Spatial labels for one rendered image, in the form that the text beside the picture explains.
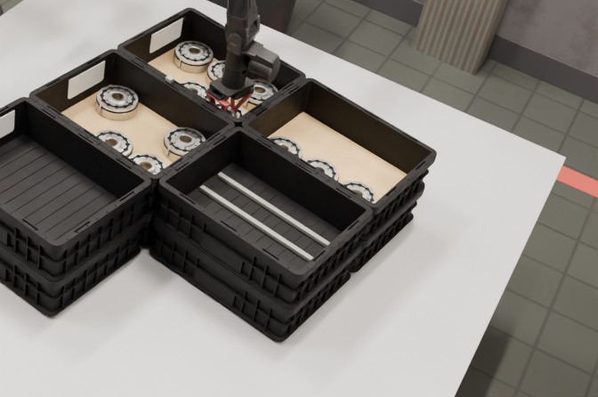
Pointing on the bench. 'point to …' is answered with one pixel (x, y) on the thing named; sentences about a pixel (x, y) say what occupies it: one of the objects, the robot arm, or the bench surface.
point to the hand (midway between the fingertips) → (225, 112)
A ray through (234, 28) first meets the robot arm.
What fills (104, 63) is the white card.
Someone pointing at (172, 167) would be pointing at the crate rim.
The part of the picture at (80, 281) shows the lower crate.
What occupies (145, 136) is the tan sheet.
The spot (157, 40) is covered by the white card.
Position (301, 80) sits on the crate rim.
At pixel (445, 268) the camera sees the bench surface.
